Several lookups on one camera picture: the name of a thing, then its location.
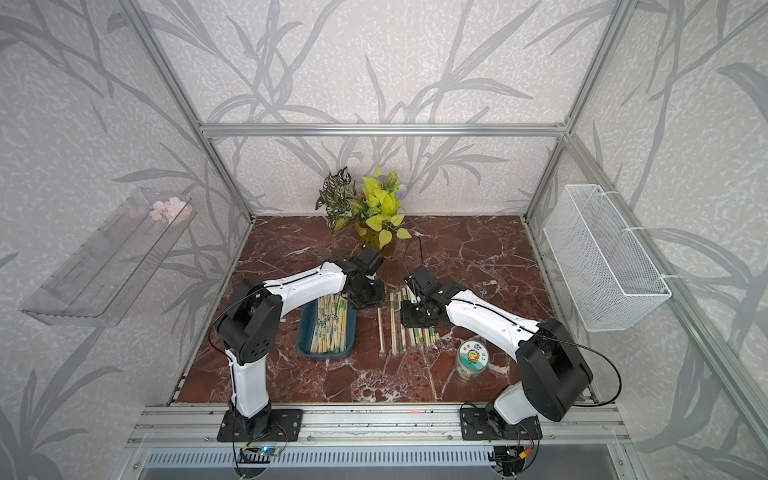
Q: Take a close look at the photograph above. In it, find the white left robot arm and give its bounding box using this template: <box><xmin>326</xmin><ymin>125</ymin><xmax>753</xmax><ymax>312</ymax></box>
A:
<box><xmin>216</xmin><ymin>246</ymin><xmax>384</xmax><ymax>420</ymax></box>

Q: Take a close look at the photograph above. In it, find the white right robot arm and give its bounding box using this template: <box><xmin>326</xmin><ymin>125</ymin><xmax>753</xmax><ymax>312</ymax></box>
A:
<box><xmin>401</xmin><ymin>266</ymin><xmax>593</xmax><ymax>426</ymax></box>

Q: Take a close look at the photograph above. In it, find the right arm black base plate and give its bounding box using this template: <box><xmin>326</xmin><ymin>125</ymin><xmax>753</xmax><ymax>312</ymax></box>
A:
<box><xmin>458</xmin><ymin>402</ymin><xmax>542</xmax><ymax>442</ymax></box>

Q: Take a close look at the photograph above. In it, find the clear acrylic wall shelf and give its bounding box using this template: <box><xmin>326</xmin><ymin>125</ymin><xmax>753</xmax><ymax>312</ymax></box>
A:
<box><xmin>20</xmin><ymin>188</ymin><xmax>197</xmax><ymax>328</ymax></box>

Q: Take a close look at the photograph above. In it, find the round canister with green label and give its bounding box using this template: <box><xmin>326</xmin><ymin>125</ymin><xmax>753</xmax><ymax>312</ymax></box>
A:
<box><xmin>455</xmin><ymin>339</ymin><xmax>489</xmax><ymax>381</ymax></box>

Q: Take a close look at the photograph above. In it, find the artificial green potted plant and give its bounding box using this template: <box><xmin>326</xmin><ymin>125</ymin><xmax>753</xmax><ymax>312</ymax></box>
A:
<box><xmin>315</xmin><ymin>167</ymin><xmax>412</xmax><ymax>251</ymax></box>

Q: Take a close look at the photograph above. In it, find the pink artificial flower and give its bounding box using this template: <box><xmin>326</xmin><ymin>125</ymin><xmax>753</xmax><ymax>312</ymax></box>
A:
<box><xmin>148</xmin><ymin>196</ymin><xmax>194</xmax><ymax>225</ymax></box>

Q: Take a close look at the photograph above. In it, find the aluminium front rail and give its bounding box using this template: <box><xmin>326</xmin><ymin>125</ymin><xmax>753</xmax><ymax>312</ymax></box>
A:
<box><xmin>126</xmin><ymin>403</ymin><xmax>631</xmax><ymax>448</ymax></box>

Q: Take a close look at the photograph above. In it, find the teal plastic storage box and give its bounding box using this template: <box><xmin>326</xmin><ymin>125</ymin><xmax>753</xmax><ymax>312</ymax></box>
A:
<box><xmin>296</xmin><ymin>294</ymin><xmax>357</xmax><ymax>360</ymax></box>

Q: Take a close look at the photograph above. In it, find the white wire mesh basket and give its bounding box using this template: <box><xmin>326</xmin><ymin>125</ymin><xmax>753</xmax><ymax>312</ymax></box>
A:
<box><xmin>543</xmin><ymin>184</ymin><xmax>672</xmax><ymax>332</ymax></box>

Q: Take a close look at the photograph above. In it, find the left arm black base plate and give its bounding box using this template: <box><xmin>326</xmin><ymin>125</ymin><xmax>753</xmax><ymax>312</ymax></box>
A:
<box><xmin>217</xmin><ymin>408</ymin><xmax>304</xmax><ymax>443</ymax></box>

